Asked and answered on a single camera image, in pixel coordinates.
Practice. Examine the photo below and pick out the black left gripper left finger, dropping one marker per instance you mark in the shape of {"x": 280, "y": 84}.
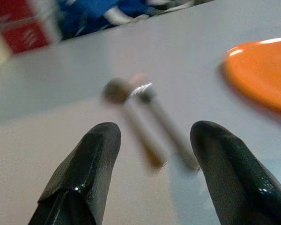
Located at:
{"x": 84, "y": 173}

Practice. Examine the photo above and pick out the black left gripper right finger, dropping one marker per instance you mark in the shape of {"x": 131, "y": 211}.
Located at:
{"x": 234, "y": 178}

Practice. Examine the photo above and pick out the silver metal spoon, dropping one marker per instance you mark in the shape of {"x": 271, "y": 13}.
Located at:
{"x": 133, "y": 122}

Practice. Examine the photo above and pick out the silver metal fork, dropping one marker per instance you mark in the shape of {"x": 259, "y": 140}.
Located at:
{"x": 166, "y": 126}

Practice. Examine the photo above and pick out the orange plate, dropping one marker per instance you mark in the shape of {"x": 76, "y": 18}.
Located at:
{"x": 260, "y": 70}

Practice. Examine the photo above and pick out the red box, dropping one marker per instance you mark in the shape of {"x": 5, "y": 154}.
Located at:
{"x": 21, "y": 30}

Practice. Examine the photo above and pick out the blue and white cloth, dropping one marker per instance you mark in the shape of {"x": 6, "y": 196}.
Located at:
{"x": 103, "y": 14}

